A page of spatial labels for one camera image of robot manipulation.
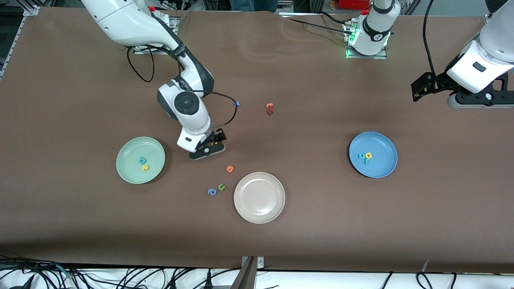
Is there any beige plate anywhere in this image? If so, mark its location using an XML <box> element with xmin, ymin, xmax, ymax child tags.
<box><xmin>233</xmin><ymin>172</ymin><xmax>286</xmax><ymax>224</ymax></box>

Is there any green plate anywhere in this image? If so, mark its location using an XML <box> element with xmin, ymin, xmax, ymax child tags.
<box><xmin>116</xmin><ymin>136</ymin><xmax>166</xmax><ymax>185</ymax></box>

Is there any blue plate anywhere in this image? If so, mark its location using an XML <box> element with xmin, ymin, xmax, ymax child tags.
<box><xmin>349</xmin><ymin>131</ymin><xmax>398</xmax><ymax>179</ymax></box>

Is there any red box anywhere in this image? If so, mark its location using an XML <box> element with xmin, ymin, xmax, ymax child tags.
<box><xmin>337</xmin><ymin>0</ymin><xmax>372</xmax><ymax>11</ymax></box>

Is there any person in blue jeans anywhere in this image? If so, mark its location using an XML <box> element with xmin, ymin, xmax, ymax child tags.
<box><xmin>231</xmin><ymin>0</ymin><xmax>278</xmax><ymax>12</ymax></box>

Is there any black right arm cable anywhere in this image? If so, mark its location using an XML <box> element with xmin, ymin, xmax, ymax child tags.
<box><xmin>126</xmin><ymin>45</ymin><xmax>238</xmax><ymax>130</ymax></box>

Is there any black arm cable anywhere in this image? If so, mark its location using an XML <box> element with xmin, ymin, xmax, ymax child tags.
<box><xmin>422</xmin><ymin>0</ymin><xmax>438</xmax><ymax>77</ymax></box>
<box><xmin>126</xmin><ymin>45</ymin><xmax>238</xmax><ymax>130</ymax></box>

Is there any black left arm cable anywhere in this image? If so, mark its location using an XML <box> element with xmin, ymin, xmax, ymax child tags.
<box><xmin>422</xmin><ymin>0</ymin><xmax>438</xmax><ymax>77</ymax></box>

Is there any black table cable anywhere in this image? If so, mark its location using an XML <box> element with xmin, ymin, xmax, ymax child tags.
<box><xmin>316</xmin><ymin>11</ymin><xmax>354</xmax><ymax>25</ymax></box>
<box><xmin>281</xmin><ymin>16</ymin><xmax>351</xmax><ymax>33</ymax></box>

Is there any metal table bracket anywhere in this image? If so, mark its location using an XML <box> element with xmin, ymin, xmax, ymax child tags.
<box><xmin>231</xmin><ymin>256</ymin><xmax>265</xmax><ymax>289</ymax></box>

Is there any black looped floor cable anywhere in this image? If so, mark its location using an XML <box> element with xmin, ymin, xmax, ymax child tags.
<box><xmin>82</xmin><ymin>267</ymin><xmax>201</xmax><ymax>289</ymax></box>

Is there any black curled floor cable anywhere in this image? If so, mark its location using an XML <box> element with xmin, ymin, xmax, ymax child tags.
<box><xmin>416</xmin><ymin>272</ymin><xmax>458</xmax><ymax>289</ymax></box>

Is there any black cable tangle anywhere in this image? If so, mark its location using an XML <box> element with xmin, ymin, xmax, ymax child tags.
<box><xmin>0</xmin><ymin>254</ymin><xmax>83</xmax><ymax>289</ymax></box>

